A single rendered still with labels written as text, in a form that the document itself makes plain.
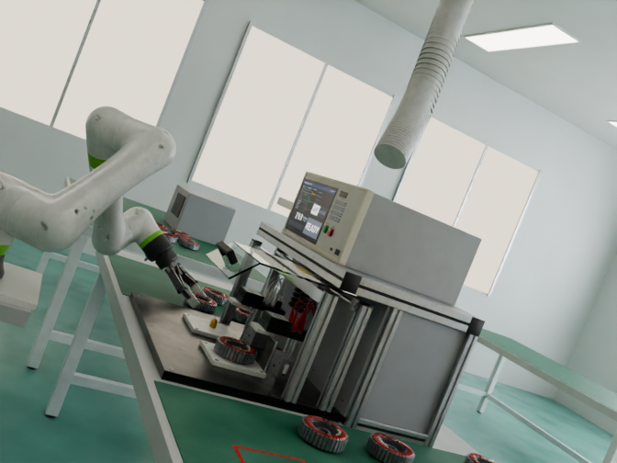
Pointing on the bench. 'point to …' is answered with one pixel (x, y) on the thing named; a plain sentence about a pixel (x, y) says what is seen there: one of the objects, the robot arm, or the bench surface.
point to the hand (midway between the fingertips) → (198, 300)
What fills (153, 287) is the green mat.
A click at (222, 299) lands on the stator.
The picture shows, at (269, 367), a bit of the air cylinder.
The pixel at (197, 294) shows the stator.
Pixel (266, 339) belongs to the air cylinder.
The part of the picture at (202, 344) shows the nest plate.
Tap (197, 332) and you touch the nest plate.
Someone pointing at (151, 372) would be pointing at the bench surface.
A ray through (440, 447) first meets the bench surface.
